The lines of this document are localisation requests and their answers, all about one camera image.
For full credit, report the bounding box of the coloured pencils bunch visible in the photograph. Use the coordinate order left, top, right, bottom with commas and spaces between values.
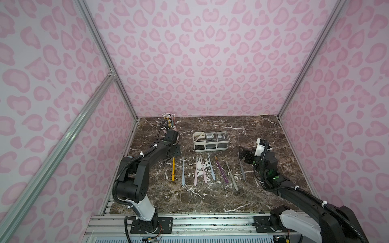
162, 113, 177, 131

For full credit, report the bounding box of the aluminium frame rail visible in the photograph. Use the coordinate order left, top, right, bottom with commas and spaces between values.
81, 198, 350, 243

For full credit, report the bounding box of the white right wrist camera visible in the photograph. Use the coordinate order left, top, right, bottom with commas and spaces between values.
254, 138, 267, 157

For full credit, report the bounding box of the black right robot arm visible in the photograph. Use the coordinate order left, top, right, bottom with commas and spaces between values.
238, 146, 368, 243

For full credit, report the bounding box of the grey blue toothbrush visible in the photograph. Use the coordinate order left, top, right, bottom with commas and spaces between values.
207, 153, 216, 181

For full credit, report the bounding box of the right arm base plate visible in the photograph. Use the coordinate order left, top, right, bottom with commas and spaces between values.
252, 215, 295, 233

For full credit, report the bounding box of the dark grey toothbrush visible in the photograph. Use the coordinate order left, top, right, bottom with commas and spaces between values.
237, 151, 246, 182

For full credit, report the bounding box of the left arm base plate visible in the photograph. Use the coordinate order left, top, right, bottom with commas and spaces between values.
129, 217, 173, 234

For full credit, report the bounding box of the pale pink toothbrush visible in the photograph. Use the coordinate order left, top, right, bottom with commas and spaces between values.
194, 158, 199, 186

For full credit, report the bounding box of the cream toothbrush holder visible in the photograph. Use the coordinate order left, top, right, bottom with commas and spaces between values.
193, 132, 230, 152

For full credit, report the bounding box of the light blue toothbrush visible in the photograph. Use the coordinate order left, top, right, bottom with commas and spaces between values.
181, 158, 185, 187

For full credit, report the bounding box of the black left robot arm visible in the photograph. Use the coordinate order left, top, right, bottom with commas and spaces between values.
112, 130, 179, 222

